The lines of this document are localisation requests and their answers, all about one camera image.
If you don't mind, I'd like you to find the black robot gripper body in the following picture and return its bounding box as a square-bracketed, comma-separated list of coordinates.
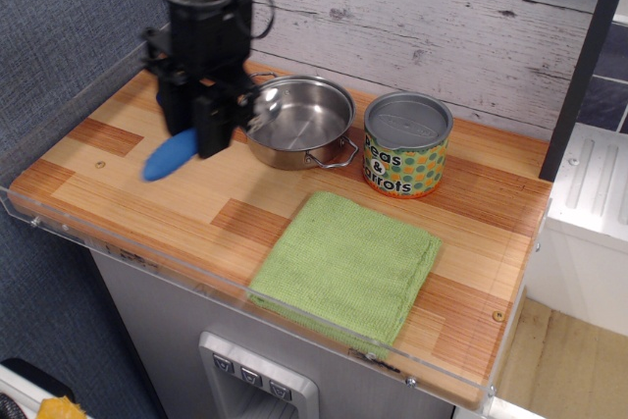
[143, 0, 252, 96]

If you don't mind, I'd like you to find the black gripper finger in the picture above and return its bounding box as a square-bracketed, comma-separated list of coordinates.
[192, 93, 240, 159]
[160, 80, 201, 135]

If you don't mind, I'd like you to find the blue handled metal spoon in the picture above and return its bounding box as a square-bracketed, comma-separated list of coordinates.
[141, 89, 284, 183]

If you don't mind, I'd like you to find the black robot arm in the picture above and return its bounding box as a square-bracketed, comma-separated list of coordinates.
[143, 0, 279, 158]

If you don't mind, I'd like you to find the small steel pot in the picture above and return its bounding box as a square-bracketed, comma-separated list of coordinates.
[246, 73, 358, 171]

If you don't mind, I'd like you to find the clear acrylic table guard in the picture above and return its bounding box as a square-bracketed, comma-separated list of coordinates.
[0, 11, 553, 415]

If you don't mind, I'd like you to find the peas and carrots can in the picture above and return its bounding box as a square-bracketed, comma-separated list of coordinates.
[363, 91, 453, 199]

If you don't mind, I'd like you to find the green folded cloth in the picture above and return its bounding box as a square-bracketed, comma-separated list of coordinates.
[249, 191, 442, 357]

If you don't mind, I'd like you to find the grey toy fridge cabinet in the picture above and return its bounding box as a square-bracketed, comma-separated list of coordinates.
[93, 250, 454, 418]

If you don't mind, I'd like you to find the silver dispenser button panel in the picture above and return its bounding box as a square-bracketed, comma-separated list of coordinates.
[198, 332, 320, 418]

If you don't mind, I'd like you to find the black and yellow object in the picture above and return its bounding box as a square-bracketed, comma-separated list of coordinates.
[1, 358, 89, 418]

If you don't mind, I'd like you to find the white toy sink unit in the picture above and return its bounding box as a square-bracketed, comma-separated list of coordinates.
[524, 124, 627, 335]

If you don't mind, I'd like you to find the dark right upright post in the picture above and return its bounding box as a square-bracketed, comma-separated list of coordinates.
[539, 0, 620, 183]

